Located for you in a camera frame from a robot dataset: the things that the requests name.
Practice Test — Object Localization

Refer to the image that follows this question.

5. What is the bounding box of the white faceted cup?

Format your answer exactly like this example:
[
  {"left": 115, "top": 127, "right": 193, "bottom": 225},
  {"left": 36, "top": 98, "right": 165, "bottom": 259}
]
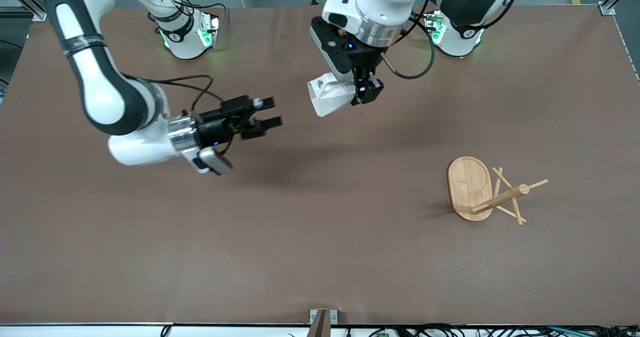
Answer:
[{"left": 307, "top": 73, "right": 362, "bottom": 118}]

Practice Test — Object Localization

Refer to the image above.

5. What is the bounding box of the wooden cup rack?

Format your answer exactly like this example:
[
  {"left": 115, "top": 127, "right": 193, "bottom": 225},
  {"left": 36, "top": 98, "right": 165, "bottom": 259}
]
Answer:
[{"left": 446, "top": 156, "right": 549, "bottom": 226}]

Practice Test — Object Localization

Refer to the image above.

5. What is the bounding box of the large table cover sheet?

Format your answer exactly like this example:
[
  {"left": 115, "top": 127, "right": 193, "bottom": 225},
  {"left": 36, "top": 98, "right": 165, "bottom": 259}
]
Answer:
[{"left": 0, "top": 4, "right": 640, "bottom": 326}]

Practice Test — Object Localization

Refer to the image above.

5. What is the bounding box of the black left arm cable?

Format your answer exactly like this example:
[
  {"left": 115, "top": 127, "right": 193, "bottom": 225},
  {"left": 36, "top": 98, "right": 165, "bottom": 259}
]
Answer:
[{"left": 379, "top": 2, "right": 437, "bottom": 81}]

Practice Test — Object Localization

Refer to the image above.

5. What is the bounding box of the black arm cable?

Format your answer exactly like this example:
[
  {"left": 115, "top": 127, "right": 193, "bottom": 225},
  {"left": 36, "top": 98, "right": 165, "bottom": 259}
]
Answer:
[
  {"left": 134, "top": 74, "right": 237, "bottom": 128},
  {"left": 379, "top": 2, "right": 437, "bottom": 81}
]

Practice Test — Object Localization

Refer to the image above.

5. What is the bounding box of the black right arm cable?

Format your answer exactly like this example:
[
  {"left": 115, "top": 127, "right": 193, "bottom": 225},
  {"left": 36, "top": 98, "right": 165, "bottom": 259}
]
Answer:
[{"left": 134, "top": 74, "right": 237, "bottom": 128}]

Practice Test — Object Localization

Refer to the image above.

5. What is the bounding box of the black right base cable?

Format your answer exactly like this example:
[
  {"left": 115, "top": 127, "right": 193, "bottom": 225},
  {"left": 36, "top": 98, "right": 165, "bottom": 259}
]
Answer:
[{"left": 177, "top": 0, "right": 230, "bottom": 29}]

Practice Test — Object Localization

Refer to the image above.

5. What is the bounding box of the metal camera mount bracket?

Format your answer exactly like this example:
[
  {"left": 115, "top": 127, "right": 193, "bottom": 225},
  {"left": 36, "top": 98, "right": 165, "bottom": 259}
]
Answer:
[{"left": 309, "top": 308, "right": 339, "bottom": 337}]

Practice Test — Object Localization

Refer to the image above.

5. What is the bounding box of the white table edge rail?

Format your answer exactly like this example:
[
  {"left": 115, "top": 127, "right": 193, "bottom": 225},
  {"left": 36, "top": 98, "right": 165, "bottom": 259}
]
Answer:
[{"left": 0, "top": 322, "right": 640, "bottom": 337}]

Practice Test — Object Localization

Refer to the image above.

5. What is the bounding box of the black cable bundle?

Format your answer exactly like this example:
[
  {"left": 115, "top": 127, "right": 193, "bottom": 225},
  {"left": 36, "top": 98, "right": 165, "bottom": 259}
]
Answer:
[{"left": 370, "top": 323, "right": 640, "bottom": 337}]

